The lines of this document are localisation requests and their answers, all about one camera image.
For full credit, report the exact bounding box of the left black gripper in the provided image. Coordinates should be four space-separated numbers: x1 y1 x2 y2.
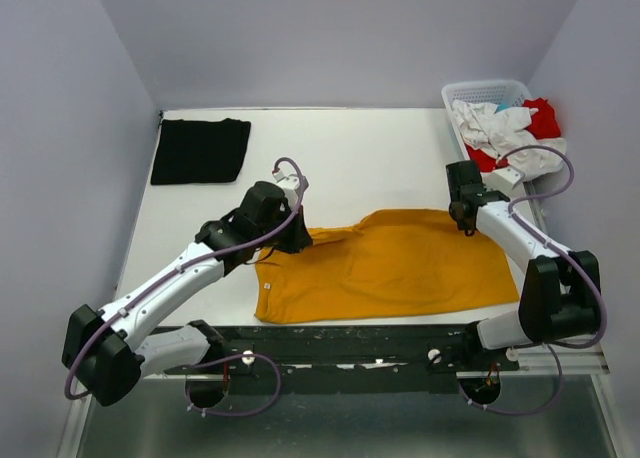
256 202 313 255

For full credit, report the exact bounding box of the yellow t shirt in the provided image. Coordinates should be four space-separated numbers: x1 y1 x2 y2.
255 209 519 325

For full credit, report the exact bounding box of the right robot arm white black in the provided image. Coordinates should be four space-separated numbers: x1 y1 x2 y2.
446 161 606 370

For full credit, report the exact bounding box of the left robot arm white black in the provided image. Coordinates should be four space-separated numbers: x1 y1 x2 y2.
61 175 312 406

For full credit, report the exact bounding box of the white t shirt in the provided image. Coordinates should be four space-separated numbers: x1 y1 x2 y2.
451 99 569 182

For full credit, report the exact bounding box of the folded black t shirt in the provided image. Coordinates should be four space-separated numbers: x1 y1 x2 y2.
150 118 251 186

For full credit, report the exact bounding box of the white plastic laundry basket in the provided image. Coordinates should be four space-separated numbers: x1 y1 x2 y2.
440 79 566 189

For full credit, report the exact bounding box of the red t shirt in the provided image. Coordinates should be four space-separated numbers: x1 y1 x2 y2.
464 97 562 173

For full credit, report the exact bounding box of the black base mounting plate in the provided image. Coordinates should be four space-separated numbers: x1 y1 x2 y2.
166 325 519 395

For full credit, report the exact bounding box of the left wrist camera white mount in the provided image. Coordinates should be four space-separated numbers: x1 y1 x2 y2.
272 169 308 209

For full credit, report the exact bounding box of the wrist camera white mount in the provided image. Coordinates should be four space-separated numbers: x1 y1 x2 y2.
485 166 525 195
272 169 308 209

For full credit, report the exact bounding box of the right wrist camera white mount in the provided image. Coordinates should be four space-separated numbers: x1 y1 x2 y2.
485 166 525 195

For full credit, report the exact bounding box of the aluminium extrusion rail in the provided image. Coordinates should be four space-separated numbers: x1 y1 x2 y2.
134 342 608 378

